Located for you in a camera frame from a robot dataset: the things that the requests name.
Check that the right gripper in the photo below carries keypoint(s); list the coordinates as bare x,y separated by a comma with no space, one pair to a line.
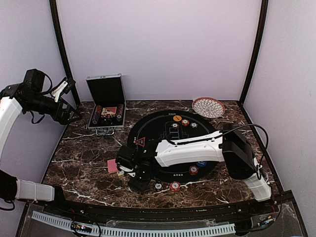
138,186

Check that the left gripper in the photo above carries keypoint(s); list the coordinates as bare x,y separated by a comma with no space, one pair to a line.
62,119

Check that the black-red 100 chip stack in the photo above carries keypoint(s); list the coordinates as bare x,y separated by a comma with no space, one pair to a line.
158,186

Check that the red card deck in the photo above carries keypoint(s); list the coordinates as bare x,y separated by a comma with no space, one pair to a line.
112,166

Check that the red-gold 5 chip stack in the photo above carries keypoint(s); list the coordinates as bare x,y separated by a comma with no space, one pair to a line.
175,186

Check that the red triangular all-in marker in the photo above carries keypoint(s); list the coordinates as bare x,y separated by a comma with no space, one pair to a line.
140,142

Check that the red chips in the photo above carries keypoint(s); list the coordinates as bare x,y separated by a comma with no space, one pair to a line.
193,170
185,122

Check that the blue small blind button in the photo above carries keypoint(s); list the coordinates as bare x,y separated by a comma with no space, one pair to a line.
201,164

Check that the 100 chips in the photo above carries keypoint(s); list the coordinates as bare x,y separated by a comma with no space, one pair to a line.
175,125

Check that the orange big blind button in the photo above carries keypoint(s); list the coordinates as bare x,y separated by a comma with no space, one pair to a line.
177,118

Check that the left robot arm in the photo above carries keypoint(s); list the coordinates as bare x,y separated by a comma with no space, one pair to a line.
29,96

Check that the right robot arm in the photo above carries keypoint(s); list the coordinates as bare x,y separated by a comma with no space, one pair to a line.
229,146

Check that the purple chip row in case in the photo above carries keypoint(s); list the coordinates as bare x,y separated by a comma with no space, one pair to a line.
95,118

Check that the orange chip row in case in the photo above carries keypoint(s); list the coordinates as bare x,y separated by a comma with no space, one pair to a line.
98,110

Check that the clear dealer button in case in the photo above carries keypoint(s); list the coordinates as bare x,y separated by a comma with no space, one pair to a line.
107,122

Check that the boxed card deck in case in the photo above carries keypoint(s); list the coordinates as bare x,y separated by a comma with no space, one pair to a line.
109,112

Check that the aluminium poker chip case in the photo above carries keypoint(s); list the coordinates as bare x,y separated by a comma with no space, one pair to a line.
106,91

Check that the brown chip row in case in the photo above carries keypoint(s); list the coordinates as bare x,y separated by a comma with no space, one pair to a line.
119,112

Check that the black round poker mat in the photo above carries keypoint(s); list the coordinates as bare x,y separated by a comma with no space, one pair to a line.
158,126

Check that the patterned ceramic plate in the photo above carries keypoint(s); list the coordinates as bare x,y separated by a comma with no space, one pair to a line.
208,107

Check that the white slotted cable duct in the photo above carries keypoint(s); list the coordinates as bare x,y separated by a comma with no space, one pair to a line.
93,230

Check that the left black frame post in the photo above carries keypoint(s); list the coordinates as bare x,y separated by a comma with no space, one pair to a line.
59,38

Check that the black frame post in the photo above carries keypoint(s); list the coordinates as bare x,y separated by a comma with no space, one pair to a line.
59,38
255,51

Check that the right black frame post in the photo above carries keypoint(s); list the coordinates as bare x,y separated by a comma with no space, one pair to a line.
255,51

